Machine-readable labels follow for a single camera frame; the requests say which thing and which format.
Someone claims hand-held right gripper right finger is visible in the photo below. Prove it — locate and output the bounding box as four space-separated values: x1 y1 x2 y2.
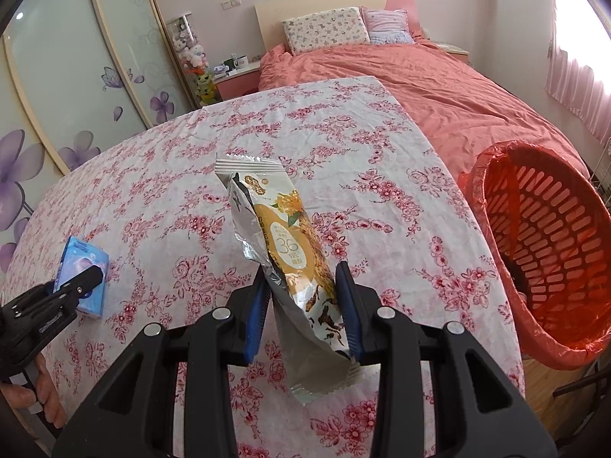
334 261 559 458

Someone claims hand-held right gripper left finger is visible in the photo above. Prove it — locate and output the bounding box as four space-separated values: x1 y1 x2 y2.
52 267 270 458

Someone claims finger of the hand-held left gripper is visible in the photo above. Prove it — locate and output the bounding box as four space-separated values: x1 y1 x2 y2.
55 266 106 304

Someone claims blue tissue box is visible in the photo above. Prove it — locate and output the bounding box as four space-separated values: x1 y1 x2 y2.
53 235 110 319

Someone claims yellow and silver snack packet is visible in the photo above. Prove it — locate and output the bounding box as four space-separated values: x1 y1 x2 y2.
215 158 361 406

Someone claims red plastic laundry basket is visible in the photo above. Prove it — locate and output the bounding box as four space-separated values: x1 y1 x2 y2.
457 139 610 372

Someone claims orange plastic basket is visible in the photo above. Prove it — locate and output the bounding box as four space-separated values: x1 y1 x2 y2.
481 149 608 345

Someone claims person's left hand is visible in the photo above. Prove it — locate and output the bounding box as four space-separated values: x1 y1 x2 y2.
0 359 68 430

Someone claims floral tablecloth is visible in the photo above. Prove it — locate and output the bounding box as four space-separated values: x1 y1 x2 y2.
0 76 526 458

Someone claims wardrobe with purple flower doors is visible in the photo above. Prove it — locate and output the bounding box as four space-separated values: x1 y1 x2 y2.
0 0 201 277

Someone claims pink nightstand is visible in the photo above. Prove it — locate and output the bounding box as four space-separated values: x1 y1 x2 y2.
212 60 262 102

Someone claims yellow plush toy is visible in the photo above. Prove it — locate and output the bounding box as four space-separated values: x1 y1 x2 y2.
196 73 218 105

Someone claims salmon bed duvet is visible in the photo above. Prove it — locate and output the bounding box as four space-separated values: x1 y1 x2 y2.
258 33 593 182

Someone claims black metal stand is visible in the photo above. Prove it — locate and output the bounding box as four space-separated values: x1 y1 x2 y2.
554 365 607 398

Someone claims glass case of plush toys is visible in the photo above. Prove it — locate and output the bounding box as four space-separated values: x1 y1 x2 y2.
165 11 213 106

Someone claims floral pillow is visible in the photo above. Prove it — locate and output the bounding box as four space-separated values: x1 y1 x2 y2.
281 7 372 55

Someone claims beige nightstand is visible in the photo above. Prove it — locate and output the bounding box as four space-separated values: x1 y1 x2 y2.
432 40 471 65

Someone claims pink striped pillow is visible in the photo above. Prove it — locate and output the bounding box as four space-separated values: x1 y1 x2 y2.
360 7 425 46

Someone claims wooden and pink headboard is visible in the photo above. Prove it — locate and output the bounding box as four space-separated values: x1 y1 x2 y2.
254 0 421 55

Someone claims pink curtain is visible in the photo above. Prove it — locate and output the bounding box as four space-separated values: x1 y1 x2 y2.
544 0 611 120

